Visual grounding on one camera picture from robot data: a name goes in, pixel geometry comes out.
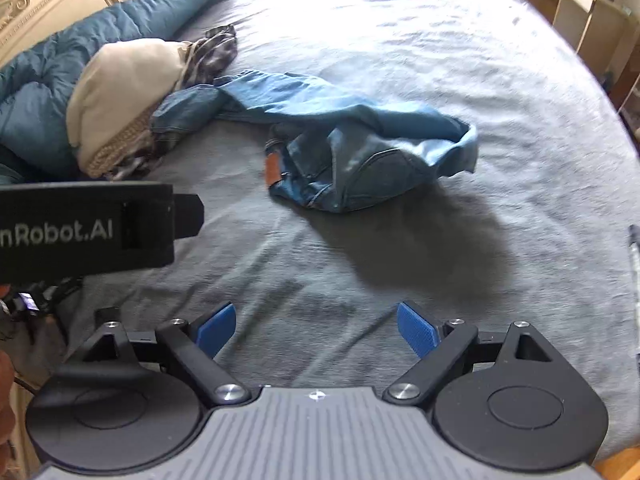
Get cream ornate headboard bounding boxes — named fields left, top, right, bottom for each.
left=0, top=0, right=131, bottom=68

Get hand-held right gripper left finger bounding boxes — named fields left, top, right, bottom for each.
left=65, top=302, right=251, bottom=407

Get beige houndstooth knit garment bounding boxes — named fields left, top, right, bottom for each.
left=77, top=110, right=156, bottom=178

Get wooden shelf unit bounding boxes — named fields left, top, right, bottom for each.
left=492, top=0, right=640, bottom=111

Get blue denim jeans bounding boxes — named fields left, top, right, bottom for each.
left=150, top=69, right=479, bottom=213

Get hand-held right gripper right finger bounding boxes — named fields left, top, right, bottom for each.
left=382, top=301, right=576, bottom=405

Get bed with grey sheet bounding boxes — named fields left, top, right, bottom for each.
left=65, top=0, right=640, bottom=461

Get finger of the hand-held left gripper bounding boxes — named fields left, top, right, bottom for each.
left=172, top=192, right=206, bottom=240

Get cream fleece blanket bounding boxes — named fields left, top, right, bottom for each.
left=66, top=40, right=193, bottom=161

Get grey metal pole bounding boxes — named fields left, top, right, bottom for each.
left=627, top=225, right=640, bottom=356

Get black white plaid shirt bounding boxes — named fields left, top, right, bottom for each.
left=105, top=25, right=238, bottom=181

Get teal blue duvet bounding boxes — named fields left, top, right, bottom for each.
left=0, top=0, right=232, bottom=183

